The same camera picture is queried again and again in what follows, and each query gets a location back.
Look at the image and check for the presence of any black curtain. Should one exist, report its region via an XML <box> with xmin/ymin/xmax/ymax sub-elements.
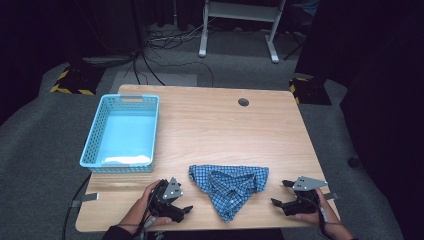
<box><xmin>294</xmin><ymin>0</ymin><xmax>424</xmax><ymax>240</ymax></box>

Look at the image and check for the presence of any bundle of floor cables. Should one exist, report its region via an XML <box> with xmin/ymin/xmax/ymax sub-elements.
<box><xmin>83</xmin><ymin>19</ymin><xmax>215</xmax><ymax>88</ymax></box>

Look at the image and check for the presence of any blue plaid shirt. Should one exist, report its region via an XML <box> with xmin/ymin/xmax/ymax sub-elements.
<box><xmin>188</xmin><ymin>164</ymin><xmax>270</xmax><ymax>223</ymax></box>

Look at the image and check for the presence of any yellow black striped base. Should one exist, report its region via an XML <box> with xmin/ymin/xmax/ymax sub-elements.
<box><xmin>289</xmin><ymin>77</ymin><xmax>333</xmax><ymax>107</ymax></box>
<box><xmin>49</xmin><ymin>64</ymin><xmax>106</xmax><ymax>96</ymax></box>

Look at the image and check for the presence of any light blue plastic basket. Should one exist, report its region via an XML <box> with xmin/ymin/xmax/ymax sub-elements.
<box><xmin>79</xmin><ymin>93</ymin><xmax>160</xmax><ymax>174</ymax></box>

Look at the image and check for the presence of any person's left hand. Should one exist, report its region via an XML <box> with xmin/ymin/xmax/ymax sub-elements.
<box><xmin>119</xmin><ymin>179</ymin><xmax>173</xmax><ymax>234</ymax></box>

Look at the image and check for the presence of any person's right hand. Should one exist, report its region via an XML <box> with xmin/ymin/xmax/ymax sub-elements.
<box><xmin>294</xmin><ymin>189</ymin><xmax>341</xmax><ymax>234</ymax></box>

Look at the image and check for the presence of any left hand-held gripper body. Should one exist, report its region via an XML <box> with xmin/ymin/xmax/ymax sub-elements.
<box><xmin>148</xmin><ymin>176</ymin><xmax>186</xmax><ymax>224</ymax></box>

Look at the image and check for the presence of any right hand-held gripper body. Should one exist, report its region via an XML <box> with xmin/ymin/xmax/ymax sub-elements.
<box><xmin>283</xmin><ymin>176</ymin><xmax>328</xmax><ymax>216</ymax></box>

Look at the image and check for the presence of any white metal stand frame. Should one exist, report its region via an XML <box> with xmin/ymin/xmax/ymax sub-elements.
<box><xmin>198</xmin><ymin>0</ymin><xmax>288</xmax><ymax>64</ymax></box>

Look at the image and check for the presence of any black cable beside table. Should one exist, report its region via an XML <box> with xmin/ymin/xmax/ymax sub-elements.
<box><xmin>61</xmin><ymin>173</ymin><xmax>93</xmax><ymax>240</ymax></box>

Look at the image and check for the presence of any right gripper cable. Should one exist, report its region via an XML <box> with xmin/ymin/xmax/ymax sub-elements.
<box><xmin>317</xmin><ymin>198</ymin><xmax>331</xmax><ymax>234</ymax></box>

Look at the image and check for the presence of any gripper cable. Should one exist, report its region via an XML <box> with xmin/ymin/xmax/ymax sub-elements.
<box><xmin>317</xmin><ymin>198</ymin><xmax>331</xmax><ymax>234</ymax></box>
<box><xmin>133</xmin><ymin>214</ymin><xmax>158</xmax><ymax>240</ymax></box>

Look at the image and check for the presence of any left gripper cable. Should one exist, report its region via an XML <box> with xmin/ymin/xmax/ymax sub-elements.
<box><xmin>133</xmin><ymin>214</ymin><xmax>158</xmax><ymax>240</ymax></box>

